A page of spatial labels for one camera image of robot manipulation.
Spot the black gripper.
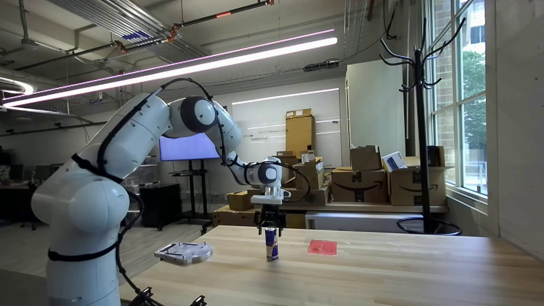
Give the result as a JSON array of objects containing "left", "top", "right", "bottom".
[{"left": 253, "top": 205, "right": 285, "bottom": 237}]

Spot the blue silver drink can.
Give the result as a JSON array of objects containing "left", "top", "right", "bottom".
[{"left": 265, "top": 229, "right": 278, "bottom": 263}]

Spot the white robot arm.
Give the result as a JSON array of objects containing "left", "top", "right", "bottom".
[{"left": 32, "top": 93, "right": 285, "bottom": 306}]

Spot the red paper square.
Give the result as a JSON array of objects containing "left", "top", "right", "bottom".
[{"left": 307, "top": 241, "right": 336, "bottom": 256}]

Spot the black screen stand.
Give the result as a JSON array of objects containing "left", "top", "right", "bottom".
[{"left": 174, "top": 161, "right": 212, "bottom": 234}]

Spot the amazon cardboard box left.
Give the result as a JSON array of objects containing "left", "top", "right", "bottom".
[{"left": 331, "top": 171, "right": 387, "bottom": 205}]

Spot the amazon cardboard box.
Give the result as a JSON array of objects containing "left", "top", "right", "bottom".
[
  {"left": 389, "top": 167, "right": 445, "bottom": 207},
  {"left": 331, "top": 171, "right": 387, "bottom": 205}
]

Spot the tall upright cardboard box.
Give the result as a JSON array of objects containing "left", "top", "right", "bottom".
[{"left": 285, "top": 110, "right": 314, "bottom": 157}]

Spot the black cabinet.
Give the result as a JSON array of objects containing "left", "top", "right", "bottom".
[{"left": 139, "top": 184, "right": 181, "bottom": 230}]

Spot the small cardboard box on top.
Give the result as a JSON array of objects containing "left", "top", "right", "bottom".
[{"left": 350, "top": 145, "right": 380, "bottom": 173}]

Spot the amazon cardboard box right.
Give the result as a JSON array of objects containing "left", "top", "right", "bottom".
[{"left": 389, "top": 167, "right": 445, "bottom": 207}]

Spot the black coat rack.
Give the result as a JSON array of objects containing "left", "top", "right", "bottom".
[{"left": 378, "top": 21, "right": 465, "bottom": 237}]

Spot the long ceiling light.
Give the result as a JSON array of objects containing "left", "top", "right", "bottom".
[{"left": 1, "top": 30, "right": 338, "bottom": 110}]

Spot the wall display screen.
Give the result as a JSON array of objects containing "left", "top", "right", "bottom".
[{"left": 159, "top": 133, "right": 217, "bottom": 162}]

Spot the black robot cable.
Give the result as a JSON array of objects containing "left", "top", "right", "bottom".
[{"left": 113, "top": 193, "right": 207, "bottom": 306}]

